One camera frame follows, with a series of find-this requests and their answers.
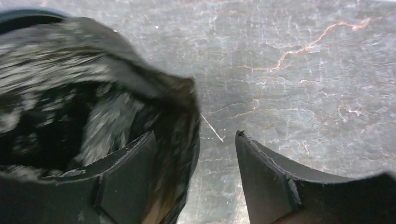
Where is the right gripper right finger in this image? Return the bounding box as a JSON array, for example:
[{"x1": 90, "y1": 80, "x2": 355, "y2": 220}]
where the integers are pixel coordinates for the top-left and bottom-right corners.
[{"x1": 235, "y1": 131, "x2": 396, "y2": 224}]

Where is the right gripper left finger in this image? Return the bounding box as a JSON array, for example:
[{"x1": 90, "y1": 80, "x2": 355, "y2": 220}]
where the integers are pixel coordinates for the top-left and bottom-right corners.
[{"x1": 0, "y1": 132, "x2": 156, "y2": 224}]

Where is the black trash bag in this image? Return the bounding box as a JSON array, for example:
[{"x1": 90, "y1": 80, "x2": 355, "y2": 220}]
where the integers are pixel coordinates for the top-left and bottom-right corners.
[{"x1": 0, "y1": 17, "x2": 200, "y2": 224}]

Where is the dark blue trash bin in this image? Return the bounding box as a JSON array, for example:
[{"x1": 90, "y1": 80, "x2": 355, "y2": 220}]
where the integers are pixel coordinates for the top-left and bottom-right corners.
[{"x1": 0, "y1": 7, "x2": 71, "y2": 35}]

